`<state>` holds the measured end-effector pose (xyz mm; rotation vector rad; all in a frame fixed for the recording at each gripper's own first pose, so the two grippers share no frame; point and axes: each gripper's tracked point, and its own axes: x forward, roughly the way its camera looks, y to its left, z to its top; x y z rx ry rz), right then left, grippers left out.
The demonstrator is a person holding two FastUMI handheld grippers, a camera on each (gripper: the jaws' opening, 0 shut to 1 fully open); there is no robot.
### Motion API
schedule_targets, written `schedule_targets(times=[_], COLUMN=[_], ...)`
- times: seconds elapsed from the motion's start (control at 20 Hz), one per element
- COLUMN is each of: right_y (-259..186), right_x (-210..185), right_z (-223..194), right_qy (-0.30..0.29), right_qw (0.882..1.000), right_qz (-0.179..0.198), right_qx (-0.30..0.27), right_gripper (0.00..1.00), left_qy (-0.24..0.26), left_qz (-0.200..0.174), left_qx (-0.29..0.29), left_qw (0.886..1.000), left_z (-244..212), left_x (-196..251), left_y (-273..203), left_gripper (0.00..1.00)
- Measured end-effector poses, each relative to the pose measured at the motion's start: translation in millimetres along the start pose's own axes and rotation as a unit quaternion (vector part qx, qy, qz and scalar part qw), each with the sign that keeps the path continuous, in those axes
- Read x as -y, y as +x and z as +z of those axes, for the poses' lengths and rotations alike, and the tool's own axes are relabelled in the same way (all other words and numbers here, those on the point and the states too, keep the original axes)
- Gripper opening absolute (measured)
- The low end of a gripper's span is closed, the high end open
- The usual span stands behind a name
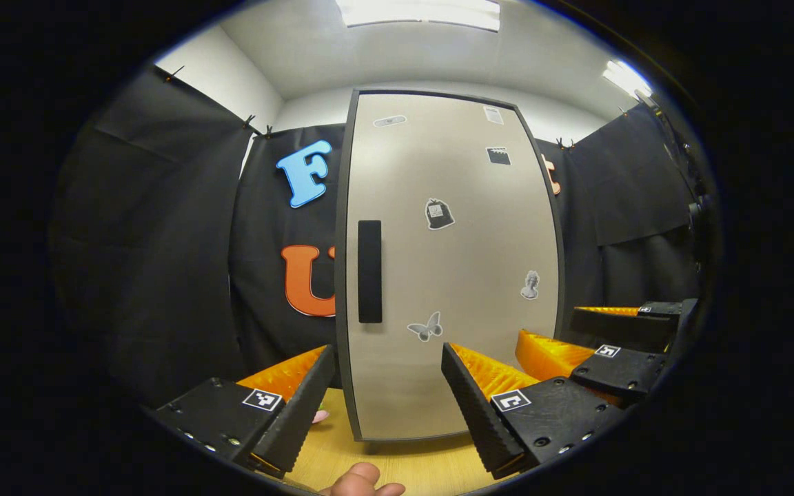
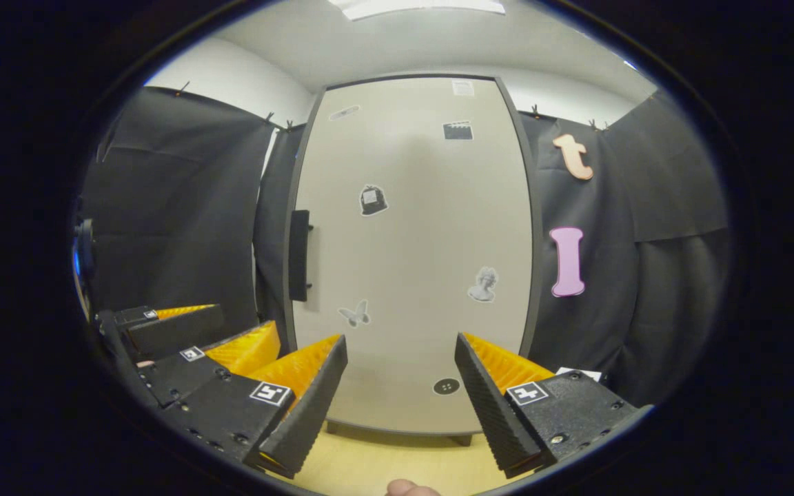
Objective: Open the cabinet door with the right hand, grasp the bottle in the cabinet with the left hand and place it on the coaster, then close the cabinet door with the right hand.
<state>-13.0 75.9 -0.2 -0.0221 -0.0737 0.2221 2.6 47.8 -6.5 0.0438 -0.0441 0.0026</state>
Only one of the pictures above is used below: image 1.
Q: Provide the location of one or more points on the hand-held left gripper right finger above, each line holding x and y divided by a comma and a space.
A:
476, 413

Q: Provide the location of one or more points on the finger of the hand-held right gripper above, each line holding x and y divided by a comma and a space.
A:
624, 329
617, 372

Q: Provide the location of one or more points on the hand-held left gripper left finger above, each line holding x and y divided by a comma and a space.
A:
300, 413

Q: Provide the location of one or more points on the dark grey cabinet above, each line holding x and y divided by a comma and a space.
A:
341, 275

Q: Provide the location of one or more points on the pink plush toy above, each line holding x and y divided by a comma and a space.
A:
320, 416

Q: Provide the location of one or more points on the black backdrop cloth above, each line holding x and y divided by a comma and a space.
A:
163, 241

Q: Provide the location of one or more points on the small ceiling light panel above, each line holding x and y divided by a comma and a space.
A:
624, 76

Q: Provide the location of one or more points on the long ceiling light panel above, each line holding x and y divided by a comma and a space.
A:
418, 12

